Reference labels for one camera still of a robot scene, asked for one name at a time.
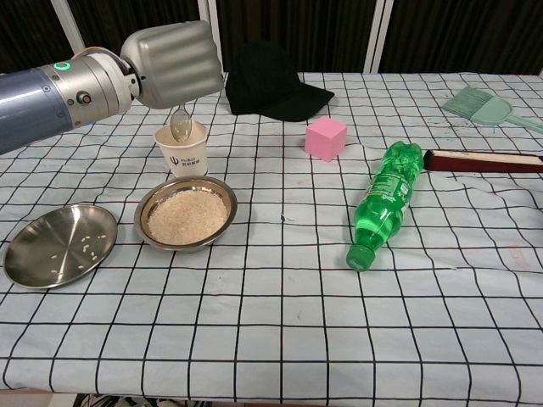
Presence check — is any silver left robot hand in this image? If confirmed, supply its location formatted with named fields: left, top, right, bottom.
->
left=120, top=20, right=225, bottom=112

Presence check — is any metal spoon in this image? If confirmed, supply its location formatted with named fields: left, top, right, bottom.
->
left=169, top=103, right=196, bottom=143

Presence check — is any white paper cup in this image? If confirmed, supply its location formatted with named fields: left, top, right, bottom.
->
left=153, top=122, right=210, bottom=179

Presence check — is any metal bowl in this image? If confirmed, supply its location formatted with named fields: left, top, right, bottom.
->
left=133, top=175, right=238, bottom=254

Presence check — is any white rice heap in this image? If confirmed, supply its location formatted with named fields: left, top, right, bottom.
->
left=146, top=190, right=229, bottom=246

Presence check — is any black baseball cap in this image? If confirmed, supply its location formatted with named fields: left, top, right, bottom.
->
left=224, top=41, right=335, bottom=123

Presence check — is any pink foam cube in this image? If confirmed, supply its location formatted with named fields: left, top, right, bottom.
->
left=305, top=115, right=348, bottom=163

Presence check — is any shallow metal plate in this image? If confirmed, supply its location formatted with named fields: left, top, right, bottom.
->
left=3, top=203, right=119, bottom=290

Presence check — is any green plastic bottle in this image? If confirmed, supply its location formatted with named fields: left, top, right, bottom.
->
left=345, top=142, right=424, bottom=272

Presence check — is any black-checked pale tablecloth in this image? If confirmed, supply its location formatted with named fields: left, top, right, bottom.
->
left=0, top=71, right=543, bottom=402

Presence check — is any mint green brush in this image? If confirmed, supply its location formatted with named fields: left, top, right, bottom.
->
left=442, top=86, right=543, bottom=136

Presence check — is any dark red flat box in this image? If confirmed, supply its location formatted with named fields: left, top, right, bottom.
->
left=423, top=148, right=543, bottom=174

